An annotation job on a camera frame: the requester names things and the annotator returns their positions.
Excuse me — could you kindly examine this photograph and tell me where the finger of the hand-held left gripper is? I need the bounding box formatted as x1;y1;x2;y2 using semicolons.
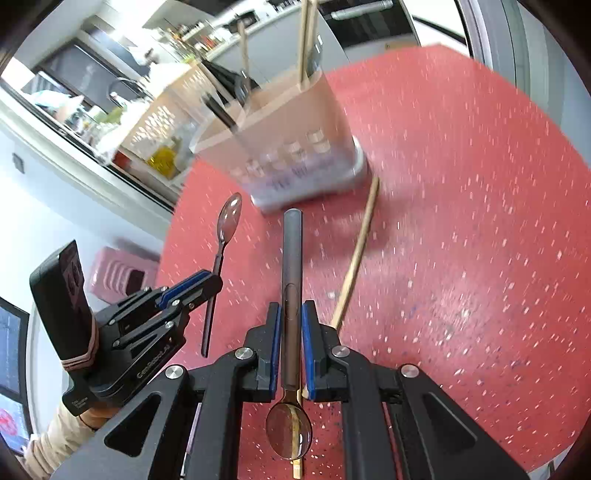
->
98;271;223;331
112;308;190;359

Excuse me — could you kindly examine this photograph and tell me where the person's left forearm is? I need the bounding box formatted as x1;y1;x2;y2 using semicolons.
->
24;401;112;477

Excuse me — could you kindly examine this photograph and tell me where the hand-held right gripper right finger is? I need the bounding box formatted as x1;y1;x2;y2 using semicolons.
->
301;300;532;480

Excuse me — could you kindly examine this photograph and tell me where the yellow oil bottle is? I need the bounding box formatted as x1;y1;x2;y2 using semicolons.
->
147;138;181;179

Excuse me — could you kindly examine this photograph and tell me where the black handled clear spoon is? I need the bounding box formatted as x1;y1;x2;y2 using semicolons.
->
201;193;243;358
265;209;313;460
201;90;241;135

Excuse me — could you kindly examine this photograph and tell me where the black kitchen faucet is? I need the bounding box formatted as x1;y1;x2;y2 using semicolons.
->
108;76;153;101

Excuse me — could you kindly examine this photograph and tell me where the plain wooden chopstick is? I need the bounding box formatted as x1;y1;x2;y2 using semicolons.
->
331;176;380;331
298;0;311;91
304;0;320;88

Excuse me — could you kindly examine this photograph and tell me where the pink plastic stool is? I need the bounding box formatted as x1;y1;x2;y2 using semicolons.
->
89;246;160;306

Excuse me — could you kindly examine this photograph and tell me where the beige utensil holder caddy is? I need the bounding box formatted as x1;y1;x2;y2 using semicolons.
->
189;75;370;216

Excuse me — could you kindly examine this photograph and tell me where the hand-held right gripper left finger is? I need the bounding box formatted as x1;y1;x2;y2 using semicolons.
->
48;302;283;480

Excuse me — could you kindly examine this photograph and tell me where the dark screen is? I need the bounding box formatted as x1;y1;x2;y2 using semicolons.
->
0;297;32;456

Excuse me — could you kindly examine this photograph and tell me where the thin wooden chopstick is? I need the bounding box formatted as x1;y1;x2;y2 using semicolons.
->
237;21;251;86

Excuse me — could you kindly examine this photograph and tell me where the black built-in oven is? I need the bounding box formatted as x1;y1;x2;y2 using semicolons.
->
318;0;413;25

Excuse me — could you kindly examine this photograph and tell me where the cream perforated basket trolley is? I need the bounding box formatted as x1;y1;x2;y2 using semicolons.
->
119;65;209;186

